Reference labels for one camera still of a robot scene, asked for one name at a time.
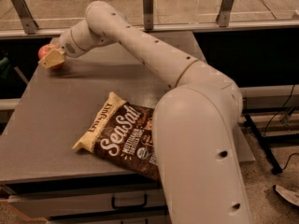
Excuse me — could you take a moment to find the horizontal metal rail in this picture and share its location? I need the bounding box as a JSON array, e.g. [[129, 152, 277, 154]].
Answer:
[[0, 20, 299, 40]]

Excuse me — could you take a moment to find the white shoe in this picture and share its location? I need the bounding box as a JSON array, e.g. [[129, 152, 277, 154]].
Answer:
[[273, 185, 299, 207]]

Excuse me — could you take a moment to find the black upper drawer handle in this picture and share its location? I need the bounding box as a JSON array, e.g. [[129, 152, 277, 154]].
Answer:
[[111, 194, 148, 210]]

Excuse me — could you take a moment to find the red apple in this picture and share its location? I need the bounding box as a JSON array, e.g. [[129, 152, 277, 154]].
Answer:
[[37, 43, 65, 70]]

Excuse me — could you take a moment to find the black metal floor stand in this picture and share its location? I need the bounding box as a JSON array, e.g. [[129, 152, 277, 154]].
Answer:
[[244, 115, 282, 175]]

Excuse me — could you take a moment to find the sea salt chips bag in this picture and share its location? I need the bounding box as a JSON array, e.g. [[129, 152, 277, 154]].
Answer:
[[73, 92, 160, 181]]

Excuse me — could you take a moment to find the black floor cable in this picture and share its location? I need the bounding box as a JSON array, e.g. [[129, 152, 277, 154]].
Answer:
[[281, 152, 299, 170]]

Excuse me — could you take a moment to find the grey drawer cabinet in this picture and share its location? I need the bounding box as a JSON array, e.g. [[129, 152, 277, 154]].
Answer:
[[0, 171, 167, 220]]

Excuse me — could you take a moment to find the middle metal rail bracket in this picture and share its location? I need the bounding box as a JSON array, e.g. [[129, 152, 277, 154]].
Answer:
[[142, 0, 153, 30]]

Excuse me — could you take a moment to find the left metal rail bracket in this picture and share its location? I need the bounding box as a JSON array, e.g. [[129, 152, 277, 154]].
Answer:
[[10, 0, 38, 35]]

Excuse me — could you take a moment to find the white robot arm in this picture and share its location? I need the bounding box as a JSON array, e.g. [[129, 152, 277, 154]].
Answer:
[[39, 1, 253, 224]]

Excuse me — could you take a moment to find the metal rail bracket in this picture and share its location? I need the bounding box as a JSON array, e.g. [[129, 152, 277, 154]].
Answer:
[[216, 0, 235, 27], [142, 0, 153, 30], [10, 0, 38, 35]]

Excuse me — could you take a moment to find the right metal rail bracket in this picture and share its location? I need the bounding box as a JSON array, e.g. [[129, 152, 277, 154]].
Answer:
[[216, 0, 235, 27]]

